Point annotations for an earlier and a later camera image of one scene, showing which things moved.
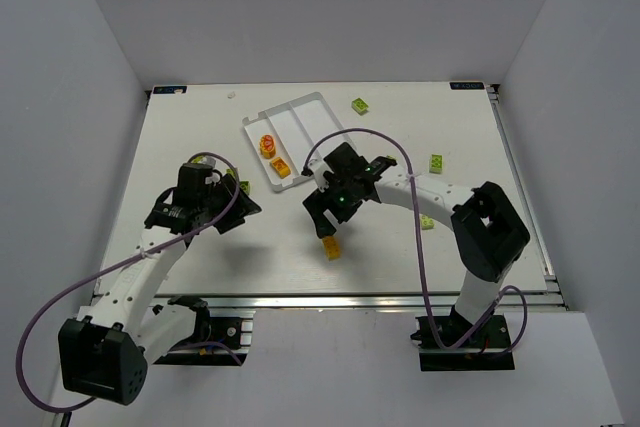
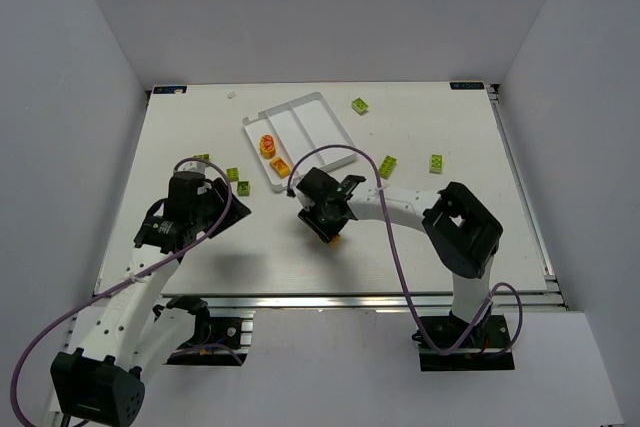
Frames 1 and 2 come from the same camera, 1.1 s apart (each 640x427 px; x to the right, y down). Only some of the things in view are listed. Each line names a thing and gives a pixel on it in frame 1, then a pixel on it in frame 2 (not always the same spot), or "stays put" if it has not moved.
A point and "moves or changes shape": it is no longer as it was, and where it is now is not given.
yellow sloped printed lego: (280, 167) stays put
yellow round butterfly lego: (267, 146) stays put
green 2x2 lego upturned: (245, 185) stays put
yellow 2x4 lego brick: (332, 247) moves or changes shape
